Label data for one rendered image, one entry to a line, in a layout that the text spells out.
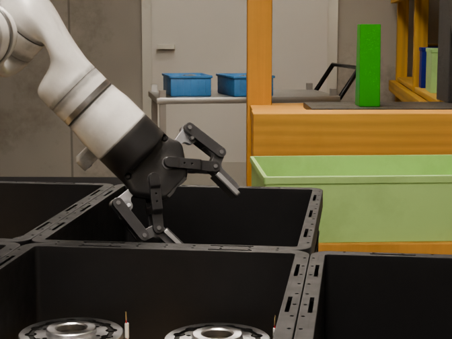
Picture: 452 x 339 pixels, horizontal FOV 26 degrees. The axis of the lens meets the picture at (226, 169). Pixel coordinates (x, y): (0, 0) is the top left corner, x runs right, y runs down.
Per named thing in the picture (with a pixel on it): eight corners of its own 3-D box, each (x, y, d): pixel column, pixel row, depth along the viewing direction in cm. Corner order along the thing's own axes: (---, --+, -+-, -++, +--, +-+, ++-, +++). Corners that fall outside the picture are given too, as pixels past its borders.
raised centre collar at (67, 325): (90, 342, 92) (90, 335, 92) (39, 340, 92) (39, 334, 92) (101, 326, 97) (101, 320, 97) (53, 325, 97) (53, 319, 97)
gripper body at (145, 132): (99, 153, 108) (159, 211, 110) (150, 101, 111) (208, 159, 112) (87, 163, 115) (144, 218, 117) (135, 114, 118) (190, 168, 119)
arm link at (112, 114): (134, 122, 122) (99, 87, 121) (156, 103, 111) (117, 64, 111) (84, 173, 119) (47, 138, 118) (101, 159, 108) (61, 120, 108)
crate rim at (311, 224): (310, 273, 100) (310, 249, 100) (27, 264, 104) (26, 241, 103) (323, 204, 139) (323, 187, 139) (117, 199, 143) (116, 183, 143)
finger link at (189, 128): (183, 126, 114) (218, 162, 115) (193, 116, 115) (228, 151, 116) (177, 131, 117) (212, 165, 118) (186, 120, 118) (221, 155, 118)
